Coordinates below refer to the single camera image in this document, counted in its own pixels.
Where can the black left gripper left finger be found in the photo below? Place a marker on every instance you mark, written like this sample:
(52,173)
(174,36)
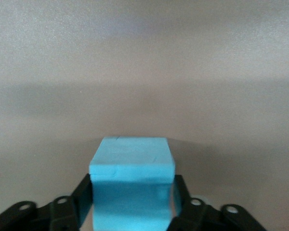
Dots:
(72,207)

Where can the blue foam block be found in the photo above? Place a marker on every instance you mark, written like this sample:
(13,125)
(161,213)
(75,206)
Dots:
(132,168)

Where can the brown table cover sheet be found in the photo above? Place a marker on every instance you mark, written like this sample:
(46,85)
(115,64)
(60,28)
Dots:
(144,72)

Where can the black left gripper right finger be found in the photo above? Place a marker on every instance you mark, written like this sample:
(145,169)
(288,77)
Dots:
(187,209)

